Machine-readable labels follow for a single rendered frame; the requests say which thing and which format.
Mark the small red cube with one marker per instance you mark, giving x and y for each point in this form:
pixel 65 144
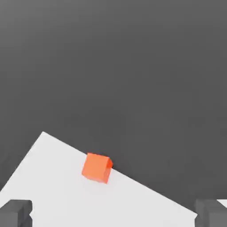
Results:
pixel 96 168

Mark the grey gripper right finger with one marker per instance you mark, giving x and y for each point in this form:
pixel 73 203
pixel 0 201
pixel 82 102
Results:
pixel 211 213

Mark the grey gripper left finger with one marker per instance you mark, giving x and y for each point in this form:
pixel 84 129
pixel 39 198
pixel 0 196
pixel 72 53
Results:
pixel 15 213

